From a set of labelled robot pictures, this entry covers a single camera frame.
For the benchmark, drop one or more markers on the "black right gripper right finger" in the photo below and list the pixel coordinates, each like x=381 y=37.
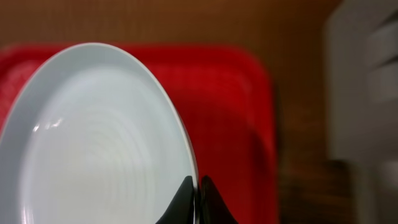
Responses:
x=213 y=209

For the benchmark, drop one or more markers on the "grey dishwasher rack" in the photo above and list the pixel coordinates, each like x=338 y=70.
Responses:
x=361 y=77

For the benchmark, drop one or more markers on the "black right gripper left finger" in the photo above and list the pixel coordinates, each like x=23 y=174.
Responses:
x=181 y=208

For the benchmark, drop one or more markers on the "red plastic tray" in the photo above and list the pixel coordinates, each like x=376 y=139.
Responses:
x=225 y=103

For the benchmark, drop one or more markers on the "light blue plate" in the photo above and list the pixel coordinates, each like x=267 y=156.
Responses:
x=92 y=137

